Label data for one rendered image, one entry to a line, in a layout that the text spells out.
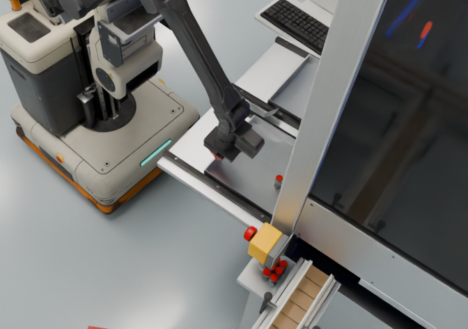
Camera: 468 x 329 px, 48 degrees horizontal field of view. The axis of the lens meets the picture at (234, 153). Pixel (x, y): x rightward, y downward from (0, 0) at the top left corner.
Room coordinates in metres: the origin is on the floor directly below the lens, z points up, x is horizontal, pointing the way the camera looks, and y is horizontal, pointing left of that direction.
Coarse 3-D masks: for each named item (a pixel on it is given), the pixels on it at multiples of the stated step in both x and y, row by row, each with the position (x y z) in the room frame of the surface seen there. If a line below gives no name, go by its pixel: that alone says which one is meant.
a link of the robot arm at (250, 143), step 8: (248, 104) 0.86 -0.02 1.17; (224, 120) 0.80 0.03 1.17; (224, 128) 0.80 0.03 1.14; (240, 128) 0.82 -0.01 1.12; (248, 128) 0.82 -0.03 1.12; (240, 136) 0.80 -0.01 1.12; (248, 136) 0.80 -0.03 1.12; (256, 136) 0.81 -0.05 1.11; (240, 144) 0.79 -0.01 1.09; (248, 144) 0.79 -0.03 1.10; (256, 144) 0.78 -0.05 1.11; (248, 152) 0.78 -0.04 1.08; (256, 152) 0.79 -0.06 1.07
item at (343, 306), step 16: (288, 256) 0.59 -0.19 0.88; (304, 256) 0.60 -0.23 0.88; (320, 256) 0.61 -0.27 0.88; (336, 272) 0.57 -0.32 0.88; (352, 288) 0.53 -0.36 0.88; (336, 304) 0.51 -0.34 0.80; (352, 304) 0.49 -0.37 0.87; (368, 304) 0.49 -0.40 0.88; (384, 304) 0.49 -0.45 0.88; (320, 320) 0.51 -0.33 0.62; (336, 320) 0.49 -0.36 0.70; (352, 320) 0.48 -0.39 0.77; (368, 320) 0.46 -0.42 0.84; (384, 320) 0.45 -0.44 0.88; (400, 320) 0.46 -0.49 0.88
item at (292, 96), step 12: (312, 60) 1.32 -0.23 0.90; (300, 72) 1.27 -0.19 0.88; (312, 72) 1.28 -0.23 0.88; (288, 84) 1.21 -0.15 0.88; (300, 84) 1.22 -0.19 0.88; (276, 96) 1.15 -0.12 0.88; (288, 96) 1.16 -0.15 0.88; (300, 96) 1.16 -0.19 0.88; (276, 108) 1.09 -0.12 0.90; (288, 108) 1.11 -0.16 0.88; (300, 108) 1.11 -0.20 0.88; (300, 120) 1.04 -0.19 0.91
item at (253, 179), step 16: (256, 128) 1.01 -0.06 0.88; (272, 128) 1.00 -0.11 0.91; (272, 144) 0.95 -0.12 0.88; (288, 144) 0.96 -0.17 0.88; (224, 160) 0.87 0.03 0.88; (240, 160) 0.88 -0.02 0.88; (256, 160) 0.89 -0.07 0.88; (272, 160) 0.89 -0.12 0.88; (288, 160) 0.90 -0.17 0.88; (208, 176) 0.80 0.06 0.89; (224, 176) 0.81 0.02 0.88; (240, 176) 0.82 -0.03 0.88; (256, 176) 0.83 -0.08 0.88; (272, 176) 0.84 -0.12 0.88; (240, 192) 0.75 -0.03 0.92; (256, 192) 0.77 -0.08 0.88; (272, 192) 0.78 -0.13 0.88; (256, 208) 0.72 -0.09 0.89; (272, 208) 0.73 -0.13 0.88
